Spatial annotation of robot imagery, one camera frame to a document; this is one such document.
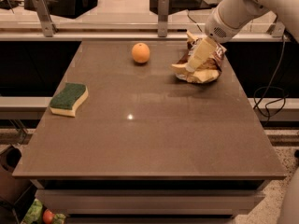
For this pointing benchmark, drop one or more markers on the metal bracket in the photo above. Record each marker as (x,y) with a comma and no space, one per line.
(47,25)
(163,9)
(276,29)

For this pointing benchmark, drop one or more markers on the brown chip bag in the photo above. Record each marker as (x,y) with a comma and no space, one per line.
(207,72)

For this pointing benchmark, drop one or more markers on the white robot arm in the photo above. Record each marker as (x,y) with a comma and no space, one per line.
(230,16)

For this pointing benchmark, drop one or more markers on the small green packet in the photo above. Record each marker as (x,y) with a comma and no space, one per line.
(58,219)

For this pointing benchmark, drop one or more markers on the orange fruit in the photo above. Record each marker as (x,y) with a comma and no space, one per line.
(140,53)

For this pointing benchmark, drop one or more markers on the middle metal bracket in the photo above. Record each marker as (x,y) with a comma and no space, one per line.
(163,9)

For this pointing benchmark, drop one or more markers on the right metal bracket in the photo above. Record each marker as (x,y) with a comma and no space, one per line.
(276,29)

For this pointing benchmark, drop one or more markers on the green yellow sponge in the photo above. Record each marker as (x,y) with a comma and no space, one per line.
(69,99)

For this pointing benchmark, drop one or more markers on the left metal bracket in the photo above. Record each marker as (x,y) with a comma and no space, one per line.
(47,25)

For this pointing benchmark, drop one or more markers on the red tomato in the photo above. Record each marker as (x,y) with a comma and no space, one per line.
(48,217)

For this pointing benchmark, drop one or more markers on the grey table drawer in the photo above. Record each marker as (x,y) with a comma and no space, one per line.
(149,202)

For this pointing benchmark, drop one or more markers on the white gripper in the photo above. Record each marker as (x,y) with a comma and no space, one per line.
(219,26)

